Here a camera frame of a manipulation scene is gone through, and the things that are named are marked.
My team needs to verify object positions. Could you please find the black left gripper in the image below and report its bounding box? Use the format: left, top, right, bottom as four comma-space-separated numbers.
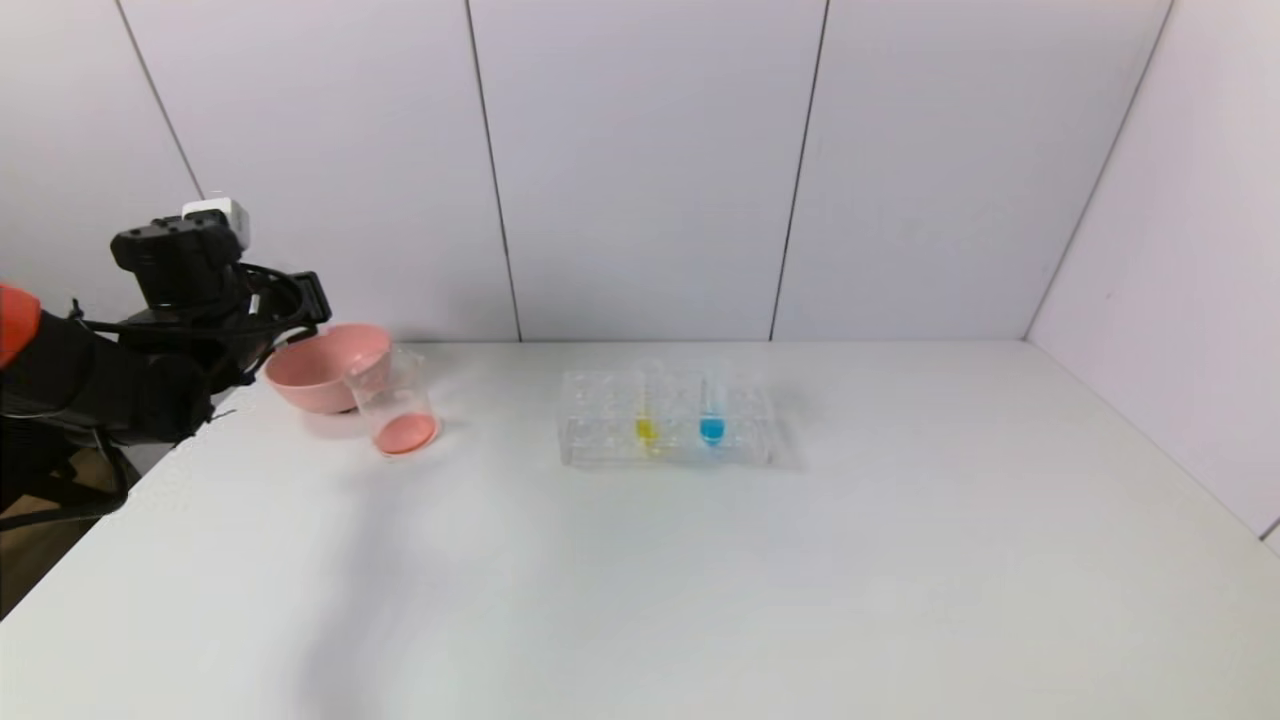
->
245, 270, 333, 347

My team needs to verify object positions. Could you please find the pink plastic bowl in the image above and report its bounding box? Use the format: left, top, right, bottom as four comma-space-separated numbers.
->
264, 323, 394, 416

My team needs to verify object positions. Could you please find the clear glass beaker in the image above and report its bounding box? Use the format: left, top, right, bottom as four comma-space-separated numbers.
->
345, 344, 442, 460

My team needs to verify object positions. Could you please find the dark background furniture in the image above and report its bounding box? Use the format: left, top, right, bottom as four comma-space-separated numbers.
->
0, 440, 142, 533

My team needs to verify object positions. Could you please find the test tube with blue pigment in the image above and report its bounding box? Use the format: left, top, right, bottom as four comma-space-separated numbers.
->
699, 362, 730, 448

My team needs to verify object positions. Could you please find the clear acrylic test tube rack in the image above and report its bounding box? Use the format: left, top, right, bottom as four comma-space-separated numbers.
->
557, 368, 777, 468

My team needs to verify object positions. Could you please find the white wrist camera black mount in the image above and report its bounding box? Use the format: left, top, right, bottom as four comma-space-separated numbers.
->
182, 197, 252, 250

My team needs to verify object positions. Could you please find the test tube with yellow pigment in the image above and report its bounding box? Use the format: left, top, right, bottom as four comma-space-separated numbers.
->
633, 364, 662, 451

